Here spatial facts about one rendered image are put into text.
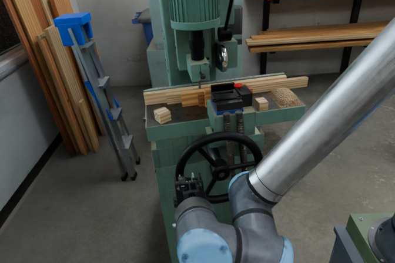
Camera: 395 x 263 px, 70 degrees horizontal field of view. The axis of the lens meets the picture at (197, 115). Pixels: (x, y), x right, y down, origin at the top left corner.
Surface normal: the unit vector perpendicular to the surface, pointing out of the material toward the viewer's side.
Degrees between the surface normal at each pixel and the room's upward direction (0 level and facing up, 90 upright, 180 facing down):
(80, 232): 0
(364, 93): 78
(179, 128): 90
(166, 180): 90
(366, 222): 3
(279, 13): 90
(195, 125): 90
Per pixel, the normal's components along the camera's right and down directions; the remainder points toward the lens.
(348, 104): -0.46, 0.23
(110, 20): 0.01, 0.50
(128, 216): -0.07, -0.87
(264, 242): 0.32, -0.79
